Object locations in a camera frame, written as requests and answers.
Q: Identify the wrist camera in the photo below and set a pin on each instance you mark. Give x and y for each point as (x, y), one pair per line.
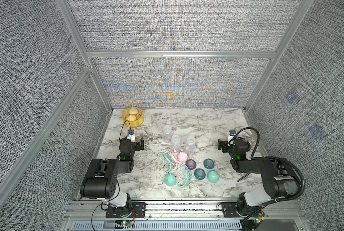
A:
(232, 133)
(131, 135)

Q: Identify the yellow bamboo steamer basket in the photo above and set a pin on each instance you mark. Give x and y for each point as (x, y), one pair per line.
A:
(134, 124)

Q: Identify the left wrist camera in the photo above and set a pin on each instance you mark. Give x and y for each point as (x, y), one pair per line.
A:
(131, 135)

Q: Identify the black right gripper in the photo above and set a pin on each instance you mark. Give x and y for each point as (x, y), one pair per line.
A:
(224, 143)

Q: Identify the teal nipple collar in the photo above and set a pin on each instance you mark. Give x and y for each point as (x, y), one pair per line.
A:
(209, 163)
(199, 174)

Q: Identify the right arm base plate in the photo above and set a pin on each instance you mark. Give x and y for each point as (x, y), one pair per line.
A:
(230, 210)

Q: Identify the upper steamed bun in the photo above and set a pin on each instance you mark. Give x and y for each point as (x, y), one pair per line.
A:
(133, 111)

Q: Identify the steamed bun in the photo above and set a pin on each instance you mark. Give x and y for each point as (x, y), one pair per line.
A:
(131, 117)
(133, 111)

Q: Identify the pink bottle cap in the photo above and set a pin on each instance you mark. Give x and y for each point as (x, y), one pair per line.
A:
(182, 157)

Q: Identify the mint cap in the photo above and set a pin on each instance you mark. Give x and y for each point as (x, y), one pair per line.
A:
(170, 180)
(213, 176)

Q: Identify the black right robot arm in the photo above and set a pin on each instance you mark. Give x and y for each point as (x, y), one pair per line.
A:
(281, 179)

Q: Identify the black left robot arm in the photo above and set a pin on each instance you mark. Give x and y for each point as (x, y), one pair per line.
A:
(101, 179)

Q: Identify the purple nipple collar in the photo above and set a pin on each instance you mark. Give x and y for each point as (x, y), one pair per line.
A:
(191, 164)

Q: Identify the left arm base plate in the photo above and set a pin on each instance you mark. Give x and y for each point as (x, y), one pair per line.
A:
(132, 210)

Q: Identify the clear bottle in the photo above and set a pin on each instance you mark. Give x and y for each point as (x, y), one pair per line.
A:
(175, 144)
(167, 134)
(190, 145)

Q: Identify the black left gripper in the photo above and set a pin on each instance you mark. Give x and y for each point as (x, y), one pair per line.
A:
(137, 145)

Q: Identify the lower steamed bun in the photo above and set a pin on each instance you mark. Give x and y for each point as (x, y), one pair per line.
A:
(131, 117)

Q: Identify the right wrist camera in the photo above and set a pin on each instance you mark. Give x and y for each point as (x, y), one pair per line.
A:
(232, 133)

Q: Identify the aluminium front rail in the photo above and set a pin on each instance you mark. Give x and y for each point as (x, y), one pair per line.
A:
(182, 214)

